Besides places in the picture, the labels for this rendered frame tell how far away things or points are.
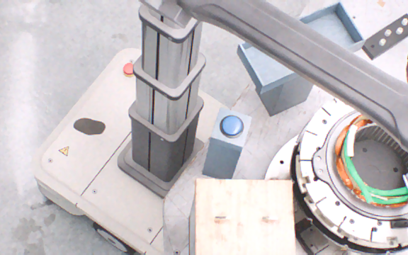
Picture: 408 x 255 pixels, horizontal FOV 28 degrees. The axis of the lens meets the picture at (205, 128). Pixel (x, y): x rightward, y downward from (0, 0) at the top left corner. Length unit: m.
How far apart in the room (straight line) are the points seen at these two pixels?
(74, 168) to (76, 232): 0.29
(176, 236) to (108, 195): 0.60
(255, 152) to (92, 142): 0.70
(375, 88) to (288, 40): 0.10
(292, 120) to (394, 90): 1.12
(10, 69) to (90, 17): 0.34
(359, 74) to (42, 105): 2.04
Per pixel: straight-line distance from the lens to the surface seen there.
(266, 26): 0.87
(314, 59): 0.85
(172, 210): 1.84
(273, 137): 1.92
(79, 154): 2.44
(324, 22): 1.79
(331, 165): 1.58
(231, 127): 1.63
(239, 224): 1.55
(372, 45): 2.05
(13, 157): 2.74
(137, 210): 2.38
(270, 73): 1.71
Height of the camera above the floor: 2.56
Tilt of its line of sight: 69 degrees down
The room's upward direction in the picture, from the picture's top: 12 degrees clockwise
